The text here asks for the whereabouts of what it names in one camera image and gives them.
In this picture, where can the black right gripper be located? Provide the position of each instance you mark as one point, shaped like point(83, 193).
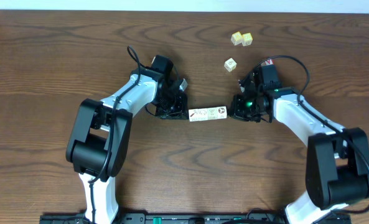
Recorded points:
point(236, 111)

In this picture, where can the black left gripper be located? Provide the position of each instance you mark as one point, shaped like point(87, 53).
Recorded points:
point(174, 108)

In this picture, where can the wooden block hammer print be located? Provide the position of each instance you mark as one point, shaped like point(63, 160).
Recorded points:
point(193, 115)

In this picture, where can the wooden block soccer ball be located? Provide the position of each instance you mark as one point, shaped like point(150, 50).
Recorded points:
point(222, 112)

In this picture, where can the wooden block number eight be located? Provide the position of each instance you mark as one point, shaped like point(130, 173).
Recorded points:
point(202, 114)

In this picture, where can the wooden block hourglass print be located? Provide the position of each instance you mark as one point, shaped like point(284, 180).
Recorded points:
point(212, 113)

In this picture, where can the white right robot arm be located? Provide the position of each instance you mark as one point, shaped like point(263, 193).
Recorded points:
point(337, 167)

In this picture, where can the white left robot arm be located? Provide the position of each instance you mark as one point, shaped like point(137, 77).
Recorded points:
point(99, 140)

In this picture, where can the wooden block brown print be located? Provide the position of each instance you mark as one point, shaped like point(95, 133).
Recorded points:
point(230, 64)

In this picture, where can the wooden block red letter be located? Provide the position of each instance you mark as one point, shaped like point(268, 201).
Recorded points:
point(268, 62)

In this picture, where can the yellow block right of pair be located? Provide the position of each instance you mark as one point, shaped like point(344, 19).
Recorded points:
point(247, 39)

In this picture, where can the yellow block of pair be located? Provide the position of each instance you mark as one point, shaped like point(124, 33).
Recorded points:
point(247, 39)
point(236, 38)

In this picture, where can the yellow block left of pair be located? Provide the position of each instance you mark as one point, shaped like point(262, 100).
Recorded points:
point(236, 38)

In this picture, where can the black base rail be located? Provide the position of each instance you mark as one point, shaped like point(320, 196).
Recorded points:
point(143, 218)

